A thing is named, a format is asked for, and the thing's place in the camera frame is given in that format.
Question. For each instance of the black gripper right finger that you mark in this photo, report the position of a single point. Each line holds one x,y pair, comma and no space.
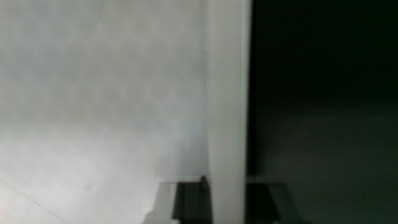
270,207

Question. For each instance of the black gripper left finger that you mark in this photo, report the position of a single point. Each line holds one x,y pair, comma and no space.
181,202

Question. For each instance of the white desk top tray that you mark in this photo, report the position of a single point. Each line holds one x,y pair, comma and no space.
123,98

